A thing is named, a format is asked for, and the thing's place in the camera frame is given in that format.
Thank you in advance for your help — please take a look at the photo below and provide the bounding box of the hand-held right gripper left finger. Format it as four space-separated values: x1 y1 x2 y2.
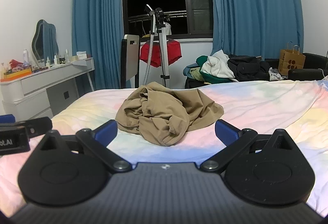
36 119 133 173

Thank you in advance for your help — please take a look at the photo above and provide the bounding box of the black jacket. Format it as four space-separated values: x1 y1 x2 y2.
228 53 270 82

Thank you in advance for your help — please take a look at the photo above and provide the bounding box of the green garment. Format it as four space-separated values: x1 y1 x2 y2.
196 55 232 84

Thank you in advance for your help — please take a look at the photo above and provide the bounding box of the bed with pastel sheet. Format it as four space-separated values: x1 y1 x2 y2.
0 77 328 219

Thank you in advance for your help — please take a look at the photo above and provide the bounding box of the white garment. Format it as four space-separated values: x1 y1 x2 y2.
200 50 235 79

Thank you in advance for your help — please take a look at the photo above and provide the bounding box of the orange tray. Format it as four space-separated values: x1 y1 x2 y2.
3 68 33 80

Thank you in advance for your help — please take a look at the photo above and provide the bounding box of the small patterned cloth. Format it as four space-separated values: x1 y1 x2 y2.
268 67 284 81

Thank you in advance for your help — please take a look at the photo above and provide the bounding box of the metal drying rack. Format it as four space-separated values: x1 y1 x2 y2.
128 10 187 25

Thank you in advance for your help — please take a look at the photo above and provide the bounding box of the pile of clothes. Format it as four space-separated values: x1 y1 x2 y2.
184 52 328 90

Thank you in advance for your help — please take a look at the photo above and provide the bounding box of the blue curtain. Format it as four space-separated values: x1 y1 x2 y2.
208 0 304 60
71 0 125 92

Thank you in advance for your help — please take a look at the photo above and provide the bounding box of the tan t-shirt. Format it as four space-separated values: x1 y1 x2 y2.
115 82 224 147

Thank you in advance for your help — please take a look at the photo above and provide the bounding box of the brown paper bag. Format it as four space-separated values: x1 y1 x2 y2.
278 41 306 76

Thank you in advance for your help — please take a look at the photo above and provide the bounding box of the red garment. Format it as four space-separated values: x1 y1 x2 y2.
140 39 182 68

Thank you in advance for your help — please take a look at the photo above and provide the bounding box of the garment steamer stand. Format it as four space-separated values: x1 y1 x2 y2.
142 4 172 87

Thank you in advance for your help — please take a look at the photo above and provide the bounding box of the wavy-edged mirror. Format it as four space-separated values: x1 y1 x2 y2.
31 19 59 61

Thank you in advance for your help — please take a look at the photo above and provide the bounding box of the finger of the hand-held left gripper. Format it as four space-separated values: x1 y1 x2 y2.
0 114 14 125
14 116 53 138

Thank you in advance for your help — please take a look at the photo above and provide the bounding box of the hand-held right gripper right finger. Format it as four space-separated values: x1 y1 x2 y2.
200 119 299 173

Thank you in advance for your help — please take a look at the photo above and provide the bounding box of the white dressing table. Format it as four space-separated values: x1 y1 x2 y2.
0 57 95 122

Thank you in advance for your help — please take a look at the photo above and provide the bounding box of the white cable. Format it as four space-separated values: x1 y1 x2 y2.
317 50 328 79

